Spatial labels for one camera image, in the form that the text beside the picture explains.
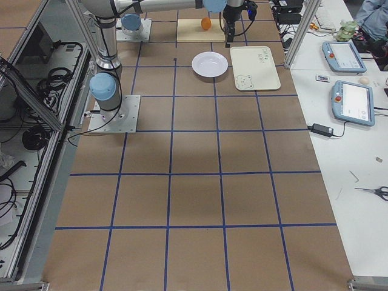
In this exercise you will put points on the small white label box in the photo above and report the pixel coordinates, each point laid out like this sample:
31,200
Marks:
322,78

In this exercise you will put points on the orange fruit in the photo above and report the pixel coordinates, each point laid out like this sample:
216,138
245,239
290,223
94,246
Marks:
206,23

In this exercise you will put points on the blue teach pendant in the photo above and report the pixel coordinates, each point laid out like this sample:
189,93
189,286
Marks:
353,103
343,57

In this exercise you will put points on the beige egg shaped object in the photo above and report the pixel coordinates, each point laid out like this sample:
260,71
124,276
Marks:
364,80

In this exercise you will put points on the white round plate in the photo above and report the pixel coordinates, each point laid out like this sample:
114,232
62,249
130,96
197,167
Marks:
209,64

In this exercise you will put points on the aluminium frame post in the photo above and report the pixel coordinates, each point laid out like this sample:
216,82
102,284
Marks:
307,17

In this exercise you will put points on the hex key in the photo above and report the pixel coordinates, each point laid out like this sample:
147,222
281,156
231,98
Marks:
354,175

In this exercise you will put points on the green tape roll stack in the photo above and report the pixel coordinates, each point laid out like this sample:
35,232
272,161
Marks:
346,31

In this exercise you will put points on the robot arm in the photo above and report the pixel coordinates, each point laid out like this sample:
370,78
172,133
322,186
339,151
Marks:
131,23
106,13

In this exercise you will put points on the far blue teach pendant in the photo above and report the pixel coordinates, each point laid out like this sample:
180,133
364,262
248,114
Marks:
343,57

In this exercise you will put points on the black power adapter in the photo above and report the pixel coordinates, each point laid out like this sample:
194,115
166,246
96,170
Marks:
321,130

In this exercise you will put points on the white keyboard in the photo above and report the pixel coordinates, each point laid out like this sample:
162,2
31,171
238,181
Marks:
324,20

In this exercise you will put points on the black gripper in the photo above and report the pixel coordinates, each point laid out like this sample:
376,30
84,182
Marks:
231,14

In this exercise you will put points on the person in blue jacket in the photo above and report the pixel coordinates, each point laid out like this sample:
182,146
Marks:
372,18

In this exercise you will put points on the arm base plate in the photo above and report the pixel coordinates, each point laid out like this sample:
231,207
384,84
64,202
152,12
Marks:
123,120
141,35

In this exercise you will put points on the wooden cutting board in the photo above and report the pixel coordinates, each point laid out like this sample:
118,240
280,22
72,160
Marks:
190,30

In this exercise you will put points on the pale green bear tray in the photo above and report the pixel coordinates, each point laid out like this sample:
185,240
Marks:
254,68

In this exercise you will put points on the near blue teach pendant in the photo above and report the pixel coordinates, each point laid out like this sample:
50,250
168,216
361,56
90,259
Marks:
353,103

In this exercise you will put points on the brass cylinder part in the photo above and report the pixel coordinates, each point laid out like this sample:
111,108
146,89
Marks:
313,26

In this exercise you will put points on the black scissors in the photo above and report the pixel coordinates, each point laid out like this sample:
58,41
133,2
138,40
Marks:
380,192

